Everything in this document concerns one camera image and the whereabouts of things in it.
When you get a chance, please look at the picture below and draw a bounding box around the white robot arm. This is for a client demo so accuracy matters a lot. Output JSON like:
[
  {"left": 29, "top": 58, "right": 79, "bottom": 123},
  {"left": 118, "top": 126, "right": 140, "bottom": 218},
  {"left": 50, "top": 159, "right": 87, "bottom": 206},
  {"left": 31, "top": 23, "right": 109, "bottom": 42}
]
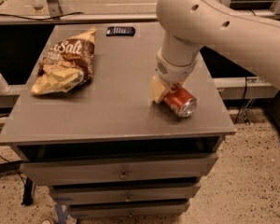
[{"left": 151, "top": 0, "right": 280, "bottom": 103}]

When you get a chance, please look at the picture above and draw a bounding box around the middle grey drawer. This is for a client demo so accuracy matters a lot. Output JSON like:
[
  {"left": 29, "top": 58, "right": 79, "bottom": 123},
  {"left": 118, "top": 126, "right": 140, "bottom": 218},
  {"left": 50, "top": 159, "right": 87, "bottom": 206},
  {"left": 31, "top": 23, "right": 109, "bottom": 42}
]
[{"left": 49, "top": 182, "right": 201, "bottom": 205}]

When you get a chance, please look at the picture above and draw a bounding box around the brown salt chip bag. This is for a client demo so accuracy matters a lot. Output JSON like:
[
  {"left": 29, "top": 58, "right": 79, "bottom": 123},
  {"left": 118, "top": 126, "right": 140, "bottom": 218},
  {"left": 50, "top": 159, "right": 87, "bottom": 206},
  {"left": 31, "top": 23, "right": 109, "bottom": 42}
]
[{"left": 31, "top": 27, "right": 96, "bottom": 95}]

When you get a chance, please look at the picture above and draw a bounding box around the grey drawer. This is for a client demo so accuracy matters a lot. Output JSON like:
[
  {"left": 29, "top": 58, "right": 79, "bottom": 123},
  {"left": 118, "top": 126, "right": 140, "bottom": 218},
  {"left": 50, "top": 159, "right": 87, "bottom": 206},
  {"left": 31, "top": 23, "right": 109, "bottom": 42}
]
[
  {"left": 49, "top": 182, "right": 201, "bottom": 205},
  {"left": 21, "top": 153, "right": 217, "bottom": 186},
  {"left": 69, "top": 200, "right": 189, "bottom": 219}
]

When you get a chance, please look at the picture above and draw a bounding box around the black rectangular tag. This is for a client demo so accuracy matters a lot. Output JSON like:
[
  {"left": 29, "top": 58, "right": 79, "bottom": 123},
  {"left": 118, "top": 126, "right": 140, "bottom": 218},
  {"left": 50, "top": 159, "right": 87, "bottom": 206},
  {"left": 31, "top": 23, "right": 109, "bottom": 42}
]
[{"left": 106, "top": 26, "right": 135, "bottom": 36}]

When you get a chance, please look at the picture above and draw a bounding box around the red coke can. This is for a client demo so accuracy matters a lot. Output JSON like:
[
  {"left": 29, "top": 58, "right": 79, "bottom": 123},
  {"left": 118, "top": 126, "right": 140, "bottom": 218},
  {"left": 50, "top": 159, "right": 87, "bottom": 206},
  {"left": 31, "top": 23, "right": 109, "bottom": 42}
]
[{"left": 163, "top": 88, "right": 197, "bottom": 119}]

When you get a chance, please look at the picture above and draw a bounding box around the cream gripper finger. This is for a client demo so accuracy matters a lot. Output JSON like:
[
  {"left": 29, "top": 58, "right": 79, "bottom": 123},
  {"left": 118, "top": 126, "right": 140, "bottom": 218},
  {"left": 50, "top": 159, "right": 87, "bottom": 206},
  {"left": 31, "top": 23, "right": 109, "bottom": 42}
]
[
  {"left": 170, "top": 82, "right": 183, "bottom": 92},
  {"left": 150, "top": 76, "right": 169, "bottom": 104}
]

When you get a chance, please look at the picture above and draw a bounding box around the black cable on rail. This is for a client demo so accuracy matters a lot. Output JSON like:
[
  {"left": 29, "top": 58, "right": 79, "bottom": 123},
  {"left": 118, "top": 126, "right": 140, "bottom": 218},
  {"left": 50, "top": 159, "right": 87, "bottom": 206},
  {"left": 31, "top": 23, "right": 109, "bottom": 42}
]
[{"left": 0, "top": 11, "right": 84, "bottom": 21}]

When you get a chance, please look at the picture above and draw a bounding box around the grey drawer cabinet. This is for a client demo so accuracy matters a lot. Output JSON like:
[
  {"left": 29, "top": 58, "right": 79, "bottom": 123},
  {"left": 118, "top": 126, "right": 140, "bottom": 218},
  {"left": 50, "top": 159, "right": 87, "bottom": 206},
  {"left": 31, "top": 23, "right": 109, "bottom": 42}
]
[{"left": 0, "top": 21, "right": 237, "bottom": 220}]

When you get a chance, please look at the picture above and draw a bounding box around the bottom grey drawer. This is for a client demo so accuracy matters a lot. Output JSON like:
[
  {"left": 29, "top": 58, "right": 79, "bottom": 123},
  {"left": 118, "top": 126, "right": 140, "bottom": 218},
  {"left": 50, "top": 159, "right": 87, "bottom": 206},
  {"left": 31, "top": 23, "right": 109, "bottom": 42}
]
[{"left": 69, "top": 200, "right": 189, "bottom": 219}]

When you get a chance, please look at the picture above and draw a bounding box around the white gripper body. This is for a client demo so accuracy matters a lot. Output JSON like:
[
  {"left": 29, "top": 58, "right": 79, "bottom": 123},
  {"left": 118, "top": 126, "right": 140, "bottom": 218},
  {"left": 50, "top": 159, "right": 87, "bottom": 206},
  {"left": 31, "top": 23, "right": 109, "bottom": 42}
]
[{"left": 156, "top": 48, "right": 198, "bottom": 85}]

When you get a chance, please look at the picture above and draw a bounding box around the grey metal rail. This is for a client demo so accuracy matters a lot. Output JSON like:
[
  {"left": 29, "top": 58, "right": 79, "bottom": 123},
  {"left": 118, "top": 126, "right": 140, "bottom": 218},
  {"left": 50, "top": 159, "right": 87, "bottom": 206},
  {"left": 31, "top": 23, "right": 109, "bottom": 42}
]
[{"left": 0, "top": 9, "right": 280, "bottom": 24}]

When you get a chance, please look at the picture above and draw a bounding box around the black floor cable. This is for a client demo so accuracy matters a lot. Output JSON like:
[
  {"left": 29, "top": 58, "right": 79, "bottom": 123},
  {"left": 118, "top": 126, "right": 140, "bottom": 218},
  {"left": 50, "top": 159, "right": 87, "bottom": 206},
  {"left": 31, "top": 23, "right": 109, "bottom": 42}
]
[{"left": 0, "top": 145, "right": 26, "bottom": 185}]

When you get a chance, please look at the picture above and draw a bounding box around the top grey drawer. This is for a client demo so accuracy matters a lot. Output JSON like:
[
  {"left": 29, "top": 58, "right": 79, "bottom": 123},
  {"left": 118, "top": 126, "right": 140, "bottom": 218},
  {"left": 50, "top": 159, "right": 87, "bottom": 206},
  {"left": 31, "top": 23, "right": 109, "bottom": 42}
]
[{"left": 21, "top": 153, "right": 217, "bottom": 186}]

